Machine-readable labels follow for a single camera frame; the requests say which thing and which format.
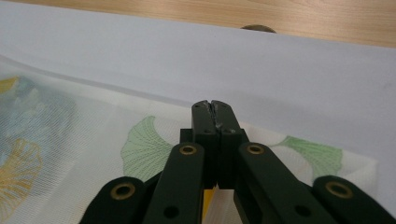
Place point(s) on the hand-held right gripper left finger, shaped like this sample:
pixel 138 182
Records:
pixel 204 124

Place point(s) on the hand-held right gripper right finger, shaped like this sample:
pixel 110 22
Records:
pixel 229 137

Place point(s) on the leaf print mesh laundry bag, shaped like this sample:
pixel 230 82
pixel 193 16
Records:
pixel 93 174

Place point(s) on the white table sheet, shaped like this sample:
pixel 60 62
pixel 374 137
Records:
pixel 249 68

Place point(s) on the dark round table grommet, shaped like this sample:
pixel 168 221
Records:
pixel 258 28

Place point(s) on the blue floral garment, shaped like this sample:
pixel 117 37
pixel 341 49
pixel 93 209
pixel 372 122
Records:
pixel 37 124

